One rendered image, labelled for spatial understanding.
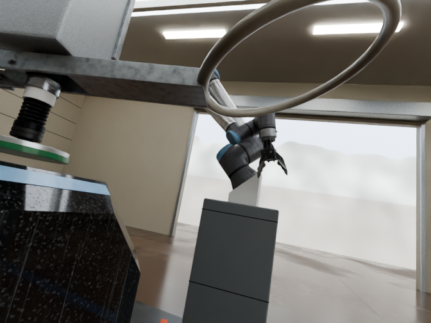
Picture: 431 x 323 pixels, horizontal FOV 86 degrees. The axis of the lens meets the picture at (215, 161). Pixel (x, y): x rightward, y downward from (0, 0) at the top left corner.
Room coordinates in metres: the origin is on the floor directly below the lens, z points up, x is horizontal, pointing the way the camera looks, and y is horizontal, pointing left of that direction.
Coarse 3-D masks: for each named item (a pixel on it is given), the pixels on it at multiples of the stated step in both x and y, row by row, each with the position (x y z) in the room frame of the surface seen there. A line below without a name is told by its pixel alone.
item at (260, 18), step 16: (272, 0) 0.33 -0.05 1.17; (288, 0) 0.32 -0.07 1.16; (304, 0) 0.32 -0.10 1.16; (320, 0) 0.32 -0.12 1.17; (368, 0) 0.34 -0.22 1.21; (384, 0) 0.34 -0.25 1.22; (256, 16) 0.34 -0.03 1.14; (272, 16) 0.34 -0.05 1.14; (384, 16) 0.40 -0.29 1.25; (400, 16) 0.40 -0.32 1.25; (240, 32) 0.36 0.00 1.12; (384, 32) 0.44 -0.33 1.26; (224, 48) 0.40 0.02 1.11; (208, 64) 0.44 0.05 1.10; (352, 64) 0.59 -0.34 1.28; (208, 80) 0.49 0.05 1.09; (336, 80) 0.64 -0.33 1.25; (208, 96) 0.58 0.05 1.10; (304, 96) 0.72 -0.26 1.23; (224, 112) 0.69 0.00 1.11; (240, 112) 0.74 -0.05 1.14; (256, 112) 0.76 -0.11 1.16; (272, 112) 0.77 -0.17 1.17
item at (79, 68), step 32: (0, 64) 0.55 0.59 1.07; (32, 64) 0.55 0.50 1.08; (64, 64) 0.54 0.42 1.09; (96, 64) 0.53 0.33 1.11; (128, 64) 0.52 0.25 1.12; (160, 64) 0.52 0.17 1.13; (96, 96) 0.65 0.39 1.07; (128, 96) 0.62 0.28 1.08; (160, 96) 0.59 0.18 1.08; (192, 96) 0.56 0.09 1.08
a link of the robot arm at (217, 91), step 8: (216, 72) 1.45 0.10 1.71; (216, 80) 1.44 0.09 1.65; (208, 88) 1.46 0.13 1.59; (216, 88) 1.43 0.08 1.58; (216, 96) 1.44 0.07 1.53; (224, 96) 1.43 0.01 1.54; (224, 104) 1.43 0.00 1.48; (232, 104) 1.44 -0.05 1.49; (240, 120) 1.43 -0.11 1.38; (256, 136) 1.41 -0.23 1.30; (248, 144) 1.40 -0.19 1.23; (256, 144) 1.40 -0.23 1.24; (248, 152) 1.39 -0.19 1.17; (256, 152) 1.40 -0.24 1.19
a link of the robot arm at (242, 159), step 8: (240, 144) 1.41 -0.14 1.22; (224, 152) 1.38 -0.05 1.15; (232, 152) 1.38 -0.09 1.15; (240, 152) 1.38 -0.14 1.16; (224, 160) 1.38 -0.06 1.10; (232, 160) 1.36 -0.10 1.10; (240, 160) 1.37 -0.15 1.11; (248, 160) 1.41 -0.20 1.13; (224, 168) 1.40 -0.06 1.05; (232, 168) 1.36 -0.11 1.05
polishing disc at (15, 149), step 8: (0, 144) 0.50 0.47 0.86; (8, 144) 0.51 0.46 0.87; (16, 144) 0.52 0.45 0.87; (0, 152) 0.65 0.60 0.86; (8, 152) 0.60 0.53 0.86; (16, 152) 0.56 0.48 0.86; (24, 152) 0.53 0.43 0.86; (32, 152) 0.54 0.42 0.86; (40, 152) 0.55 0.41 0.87; (48, 152) 0.57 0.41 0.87; (40, 160) 0.70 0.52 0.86; (48, 160) 0.65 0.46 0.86; (56, 160) 0.60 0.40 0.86; (64, 160) 0.62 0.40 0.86
